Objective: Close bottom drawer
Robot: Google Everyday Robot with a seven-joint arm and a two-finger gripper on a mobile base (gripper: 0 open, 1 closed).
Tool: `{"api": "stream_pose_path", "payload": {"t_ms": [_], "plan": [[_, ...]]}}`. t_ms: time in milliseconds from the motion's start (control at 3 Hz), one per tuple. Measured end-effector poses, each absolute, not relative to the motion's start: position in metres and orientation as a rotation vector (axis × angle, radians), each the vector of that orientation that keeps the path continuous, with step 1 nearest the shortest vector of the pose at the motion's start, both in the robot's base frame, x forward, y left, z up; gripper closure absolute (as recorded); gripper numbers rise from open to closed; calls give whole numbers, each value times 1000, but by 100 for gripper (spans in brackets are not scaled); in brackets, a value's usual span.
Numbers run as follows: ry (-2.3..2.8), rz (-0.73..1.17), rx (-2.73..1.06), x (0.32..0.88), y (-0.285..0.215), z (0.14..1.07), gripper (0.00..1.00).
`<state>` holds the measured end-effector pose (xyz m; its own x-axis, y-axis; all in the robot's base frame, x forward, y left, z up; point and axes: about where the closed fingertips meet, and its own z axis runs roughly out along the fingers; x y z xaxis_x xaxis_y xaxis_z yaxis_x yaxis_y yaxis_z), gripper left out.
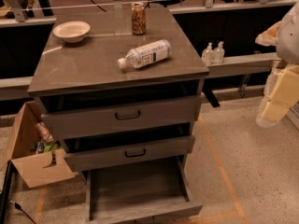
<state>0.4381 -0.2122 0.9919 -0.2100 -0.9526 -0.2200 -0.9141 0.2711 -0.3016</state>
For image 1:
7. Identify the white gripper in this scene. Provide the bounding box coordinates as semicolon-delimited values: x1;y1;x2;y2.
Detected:
255;21;299;128

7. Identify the grey bottom drawer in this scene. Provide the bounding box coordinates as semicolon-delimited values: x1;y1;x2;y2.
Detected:
86;157;202;224

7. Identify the grey drawer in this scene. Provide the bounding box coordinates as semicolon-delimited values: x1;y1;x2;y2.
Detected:
86;157;202;224
64;135;195;172
42;95;200;139

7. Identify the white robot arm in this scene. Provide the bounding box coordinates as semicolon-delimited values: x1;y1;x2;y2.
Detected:
255;2;299;128

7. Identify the grey drawer cabinet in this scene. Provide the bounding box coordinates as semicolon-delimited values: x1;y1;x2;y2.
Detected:
27;7;210;173

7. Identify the grey top drawer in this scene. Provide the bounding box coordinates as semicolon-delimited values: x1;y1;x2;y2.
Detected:
42;95;200;139

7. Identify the grey middle drawer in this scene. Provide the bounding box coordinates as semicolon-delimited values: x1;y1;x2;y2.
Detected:
64;135;195;172

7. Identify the right clear sanitizer bottle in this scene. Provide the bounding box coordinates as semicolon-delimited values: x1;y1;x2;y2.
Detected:
212;41;225;63

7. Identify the clear sanitizer bottle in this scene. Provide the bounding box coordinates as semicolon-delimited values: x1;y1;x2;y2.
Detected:
202;42;213;64
212;41;225;63

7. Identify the left clear sanitizer bottle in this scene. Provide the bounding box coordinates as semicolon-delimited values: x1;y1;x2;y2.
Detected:
202;42;213;64

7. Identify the clear plastic water bottle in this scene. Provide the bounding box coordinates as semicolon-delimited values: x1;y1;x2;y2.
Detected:
118;39;172;69

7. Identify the patterned drink can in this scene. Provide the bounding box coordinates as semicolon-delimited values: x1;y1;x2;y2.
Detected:
131;2;146;35

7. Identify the white bowl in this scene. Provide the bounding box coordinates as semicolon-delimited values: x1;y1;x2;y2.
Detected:
53;21;91;43

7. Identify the snack bag in box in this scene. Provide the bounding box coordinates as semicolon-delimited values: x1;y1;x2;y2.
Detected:
35;122;54;143

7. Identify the green packet in box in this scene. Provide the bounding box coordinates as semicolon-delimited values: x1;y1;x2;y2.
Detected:
44;143;59;152

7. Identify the open cardboard box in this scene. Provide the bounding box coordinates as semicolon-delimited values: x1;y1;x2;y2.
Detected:
0;102;76;188

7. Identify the black cable on floor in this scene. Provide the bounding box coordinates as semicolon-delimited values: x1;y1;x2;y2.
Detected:
8;200;37;224

